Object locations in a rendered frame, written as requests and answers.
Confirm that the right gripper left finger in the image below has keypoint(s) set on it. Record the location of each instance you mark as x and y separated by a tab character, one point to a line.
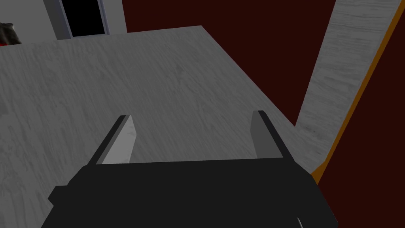
118	145

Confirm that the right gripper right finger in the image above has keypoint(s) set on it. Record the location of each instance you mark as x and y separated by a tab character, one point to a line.
267	142

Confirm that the grey wooden table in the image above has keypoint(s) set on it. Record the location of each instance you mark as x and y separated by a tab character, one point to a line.
126	72

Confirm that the dark grey and red object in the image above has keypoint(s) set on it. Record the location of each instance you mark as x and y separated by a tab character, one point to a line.
8	34

